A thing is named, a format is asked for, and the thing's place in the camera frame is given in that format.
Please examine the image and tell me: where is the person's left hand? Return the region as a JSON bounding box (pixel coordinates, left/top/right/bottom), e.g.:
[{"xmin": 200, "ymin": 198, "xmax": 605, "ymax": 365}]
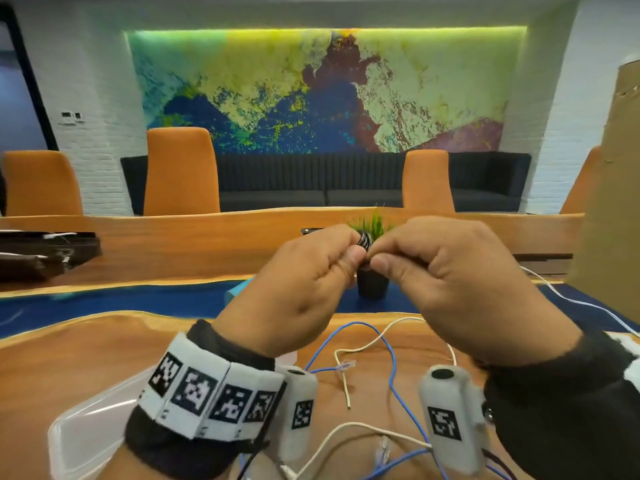
[{"xmin": 212, "ymin": 224, "xmax": 369, "ymax": 359}]

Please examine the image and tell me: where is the person's right hand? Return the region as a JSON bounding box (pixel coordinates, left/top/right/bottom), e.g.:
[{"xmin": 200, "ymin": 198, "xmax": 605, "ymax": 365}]
[{"xmin": 369, "ymin": 216, "xmax": 583, "ymax": 368}]

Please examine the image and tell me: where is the thin beige cable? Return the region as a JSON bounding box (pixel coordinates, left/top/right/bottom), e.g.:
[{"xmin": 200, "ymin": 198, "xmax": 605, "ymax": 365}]
[{"xmin": 277, "ymin": 316, "xmax": 459, "ymax": 480}]

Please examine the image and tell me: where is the blue network cable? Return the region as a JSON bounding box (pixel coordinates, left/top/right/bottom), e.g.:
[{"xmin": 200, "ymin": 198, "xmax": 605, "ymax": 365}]
[{"xmin": 305, "ymin": 322, "xmax": 511, "ymax": 480}]

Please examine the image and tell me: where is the black right camera cord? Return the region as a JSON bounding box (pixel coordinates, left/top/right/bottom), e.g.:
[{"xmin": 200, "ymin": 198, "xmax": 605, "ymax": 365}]
[{"xmin": 482, "ymin": 447, "xmax": 516, "ymax": 480}]

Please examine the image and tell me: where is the wooden table with blue inlay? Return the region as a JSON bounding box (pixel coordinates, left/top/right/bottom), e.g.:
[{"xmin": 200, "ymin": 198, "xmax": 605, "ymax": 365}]
[{"xmin": 0, "ymin": 207, "xmax": 640, "ymax": 480}]

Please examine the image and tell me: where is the black camera cord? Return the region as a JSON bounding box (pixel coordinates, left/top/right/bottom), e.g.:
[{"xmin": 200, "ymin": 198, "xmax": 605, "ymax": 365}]
[
  {"xmin": 237, "ymin": 447, "xmax": 266, "ymax": 480},
  {"xmin": 482, "ymin": 447, "xmax": 516, "ymax": 480}
]

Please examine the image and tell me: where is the black left camera cord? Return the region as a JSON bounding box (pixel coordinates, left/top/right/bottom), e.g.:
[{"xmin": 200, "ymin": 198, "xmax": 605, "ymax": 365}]
[{"xmin": 237, "ymin": 447, "xmax": 266, "ymax": 480}]

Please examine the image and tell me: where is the colourful abstract wall painting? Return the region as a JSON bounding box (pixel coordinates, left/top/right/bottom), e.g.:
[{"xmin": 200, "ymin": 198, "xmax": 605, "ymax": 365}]
[{"xmin": 125, "ymin": 27, "xmax": 526, "ymax": 155}]

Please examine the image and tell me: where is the black sofa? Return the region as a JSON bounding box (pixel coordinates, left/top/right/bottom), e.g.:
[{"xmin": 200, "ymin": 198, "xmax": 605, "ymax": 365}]
[{"xmin": 119, "ymin": 152, "xmax": 532, "ymax": 215}]

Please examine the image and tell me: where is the dark framed glass door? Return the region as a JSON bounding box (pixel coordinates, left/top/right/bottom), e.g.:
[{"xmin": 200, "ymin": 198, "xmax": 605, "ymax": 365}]
[{"xmin": 0, "ymin": 4, "xmax": 59, "ymax": 215}]

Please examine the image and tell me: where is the clear plastic container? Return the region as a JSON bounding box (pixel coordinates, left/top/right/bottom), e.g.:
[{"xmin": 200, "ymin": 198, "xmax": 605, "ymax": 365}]
[{"xmin": 47, "ymin": 352, "xmax": 299, "ymax": 480}]

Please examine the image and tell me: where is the teal cylindrical speaker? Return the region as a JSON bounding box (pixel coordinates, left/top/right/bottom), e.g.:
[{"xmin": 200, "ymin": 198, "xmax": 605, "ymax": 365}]
[{"xmin": 223, "ymin": 277, "xmax": 256, "ymax": 305}]

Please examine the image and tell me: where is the long white charging cable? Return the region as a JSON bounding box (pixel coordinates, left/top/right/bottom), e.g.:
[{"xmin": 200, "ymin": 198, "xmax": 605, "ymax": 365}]
[{"xmin": 519, "ymin": 266, "xmax": 640, "ymax": 338}]

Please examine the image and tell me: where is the person's left forearm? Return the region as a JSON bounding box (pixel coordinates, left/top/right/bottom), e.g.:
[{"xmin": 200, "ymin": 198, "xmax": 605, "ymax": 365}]
[{"xmin": 97, "ymin": 444, "xmax": 166, "ymax": 480}]

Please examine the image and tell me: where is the orange chair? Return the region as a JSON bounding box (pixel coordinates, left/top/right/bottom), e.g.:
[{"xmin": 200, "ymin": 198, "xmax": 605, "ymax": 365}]
[
  {"xmin": 401, "ymin": 149, "xmax": 456, "ymax": 214},
  {"xmin": 0, "ymin": 150, "xmax": 83, "ymax": 217},
  {"xmin": 559, "ymin": 146, "xmax": 601, "ymax": 215},
  {"xmin": 143, "ymin": 127, "xmax": 221, "ymax": 217}
]

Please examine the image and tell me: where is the black left wristband with markers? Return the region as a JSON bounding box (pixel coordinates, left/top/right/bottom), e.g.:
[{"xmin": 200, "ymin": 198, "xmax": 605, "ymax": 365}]
[{"xmin": 123, "ymin": 319, "xmax": 289, "ymax": 480}]

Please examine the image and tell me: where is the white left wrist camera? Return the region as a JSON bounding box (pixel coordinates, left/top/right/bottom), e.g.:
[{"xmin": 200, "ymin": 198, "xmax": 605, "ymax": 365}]
[{"xmin": 265, "ymin": 367, "xmax": 319, "ymax": 465}]

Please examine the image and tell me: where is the green potted plant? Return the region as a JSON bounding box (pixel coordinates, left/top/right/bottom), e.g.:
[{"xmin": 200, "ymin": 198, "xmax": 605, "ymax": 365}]
[{"xmin": 348, "ymin": 209, "xmax": 396, "ymax": 301}]

